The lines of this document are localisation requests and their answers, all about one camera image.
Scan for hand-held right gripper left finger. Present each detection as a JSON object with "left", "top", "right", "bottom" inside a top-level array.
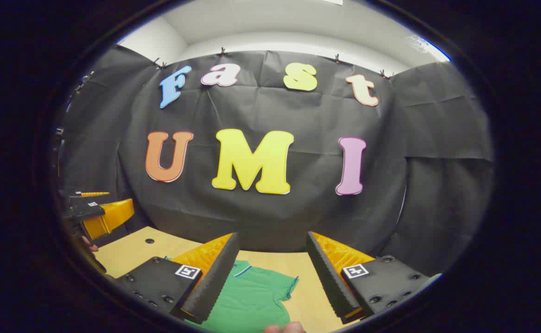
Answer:
[{"left": 113, "top": 233, "right": 240, "bottom": 324}]

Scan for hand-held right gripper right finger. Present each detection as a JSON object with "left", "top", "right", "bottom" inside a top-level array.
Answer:
[{"left": 306, "top": 231, "right": 442, "bottom": 325}]

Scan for green T-shirt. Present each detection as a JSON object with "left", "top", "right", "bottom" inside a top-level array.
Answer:
[{"left": 197, "top": 260, "right": 300, "bottom": 333}]

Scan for black backdrop cloth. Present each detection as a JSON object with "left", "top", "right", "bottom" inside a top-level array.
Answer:
[{"left": 60, "top": 45, "right": 495, "bottom": 278}]

